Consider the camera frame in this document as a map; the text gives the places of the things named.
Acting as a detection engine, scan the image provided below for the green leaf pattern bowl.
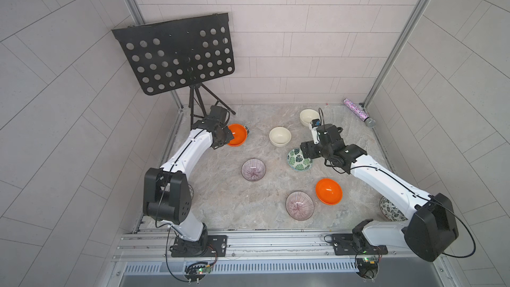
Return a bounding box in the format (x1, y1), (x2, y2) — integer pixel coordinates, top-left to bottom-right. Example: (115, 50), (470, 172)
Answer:
(287, 148), (313, 171)

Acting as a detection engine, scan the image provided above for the orange plastic bowl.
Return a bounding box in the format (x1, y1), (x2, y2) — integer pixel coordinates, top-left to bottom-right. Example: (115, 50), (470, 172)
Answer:
(316, 178), (343, 205)
(228, 124), (249, 147)

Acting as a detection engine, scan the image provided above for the cream ceramic bowl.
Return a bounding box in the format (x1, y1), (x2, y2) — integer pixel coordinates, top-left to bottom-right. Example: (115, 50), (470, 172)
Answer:
(300, 109), (320, 128)
(269, 126), (292, 147)

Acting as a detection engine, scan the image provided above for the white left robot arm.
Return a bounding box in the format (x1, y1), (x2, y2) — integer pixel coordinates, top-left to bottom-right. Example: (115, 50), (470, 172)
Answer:
(142, 106), (233, 242)

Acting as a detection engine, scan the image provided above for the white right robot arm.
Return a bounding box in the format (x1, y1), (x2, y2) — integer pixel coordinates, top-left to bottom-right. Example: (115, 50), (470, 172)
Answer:
(300, 120), (459, 262)

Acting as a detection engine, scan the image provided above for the purple striped bowl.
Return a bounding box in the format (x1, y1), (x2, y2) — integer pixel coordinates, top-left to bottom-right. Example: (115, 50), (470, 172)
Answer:
(241, 158), (266, 182)
(286, 191), (314, 221)

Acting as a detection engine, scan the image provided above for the black white floral bowl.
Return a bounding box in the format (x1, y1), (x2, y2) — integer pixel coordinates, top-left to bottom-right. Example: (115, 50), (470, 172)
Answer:
(379, 197), (408, 222)
(188, 184), (194, 200)

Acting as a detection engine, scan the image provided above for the black perforated music stand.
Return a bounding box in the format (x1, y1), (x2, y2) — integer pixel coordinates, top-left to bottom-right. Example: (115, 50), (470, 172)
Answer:
(112, 12), (236, 128)

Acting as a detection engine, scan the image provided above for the right circuit board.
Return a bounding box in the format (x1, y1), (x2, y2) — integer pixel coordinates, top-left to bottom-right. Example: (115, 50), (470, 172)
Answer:
(355, 257), (379, 280)

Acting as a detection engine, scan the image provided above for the circuit board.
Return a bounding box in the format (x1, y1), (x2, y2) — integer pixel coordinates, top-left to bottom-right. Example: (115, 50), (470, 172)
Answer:
(184, 261), (213, 284)
(355, 257), (379, 280)

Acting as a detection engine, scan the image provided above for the left circuit board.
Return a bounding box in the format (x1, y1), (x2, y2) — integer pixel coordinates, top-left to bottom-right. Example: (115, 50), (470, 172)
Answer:
(184, 261), (213, 284)

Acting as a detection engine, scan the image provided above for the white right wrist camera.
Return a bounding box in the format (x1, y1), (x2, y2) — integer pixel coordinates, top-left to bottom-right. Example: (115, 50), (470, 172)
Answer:
(309, 118), (321, 144)

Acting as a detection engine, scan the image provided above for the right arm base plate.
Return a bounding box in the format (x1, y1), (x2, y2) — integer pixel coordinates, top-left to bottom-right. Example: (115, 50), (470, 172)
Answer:
(324, 233), (388, 256)

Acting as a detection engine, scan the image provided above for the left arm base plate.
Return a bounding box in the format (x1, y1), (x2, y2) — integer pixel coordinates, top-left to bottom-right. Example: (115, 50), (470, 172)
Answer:
(169, 235), (228, 258)

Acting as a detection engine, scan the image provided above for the aluminium front rail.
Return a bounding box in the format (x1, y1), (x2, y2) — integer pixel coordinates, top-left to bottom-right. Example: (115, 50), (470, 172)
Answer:
(112, 229), (415, 262)

